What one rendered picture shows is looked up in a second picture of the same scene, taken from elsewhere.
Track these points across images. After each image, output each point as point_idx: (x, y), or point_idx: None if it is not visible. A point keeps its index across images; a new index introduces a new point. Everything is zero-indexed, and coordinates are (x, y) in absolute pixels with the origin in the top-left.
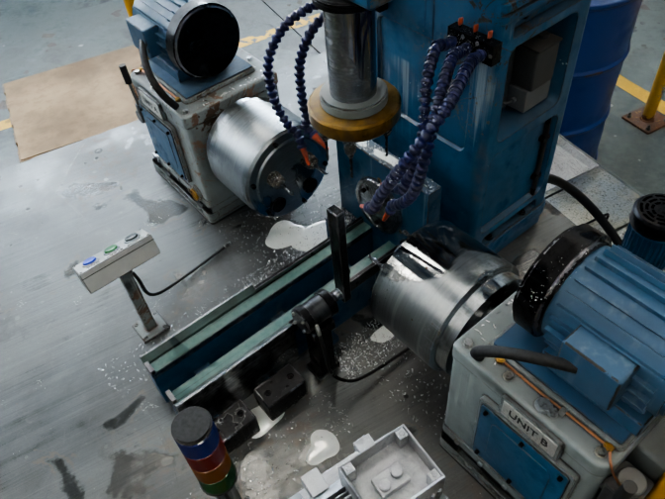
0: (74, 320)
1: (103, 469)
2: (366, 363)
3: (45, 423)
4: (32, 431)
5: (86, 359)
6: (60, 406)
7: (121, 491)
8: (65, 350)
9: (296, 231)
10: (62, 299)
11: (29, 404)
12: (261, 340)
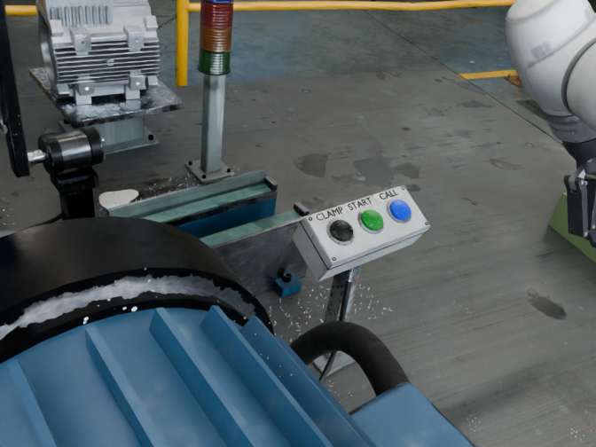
0: (460, 387)
1: None
2: None
3: (433, 267)
4: (443, 262)
5: (413, 325)
6: (422, 279)
7: (325, 205)
8: (450, 341)
9: None
10: (503, 430)
11: (464, 288)
12: (154, 214)
